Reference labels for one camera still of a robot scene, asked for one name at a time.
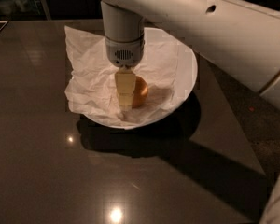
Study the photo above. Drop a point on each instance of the white bowl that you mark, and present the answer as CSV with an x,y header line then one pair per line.
x,y
185,72

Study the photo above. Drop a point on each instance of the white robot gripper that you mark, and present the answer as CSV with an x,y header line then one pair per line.
x,y
125,52

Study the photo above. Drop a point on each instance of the orange fruit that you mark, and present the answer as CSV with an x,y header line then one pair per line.
x,y
140,92

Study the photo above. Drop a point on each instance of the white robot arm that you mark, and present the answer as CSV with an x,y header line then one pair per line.
x,y
240,38

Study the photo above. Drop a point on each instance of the white crumpled paper towel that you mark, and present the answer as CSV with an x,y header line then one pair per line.
x,y
90,75

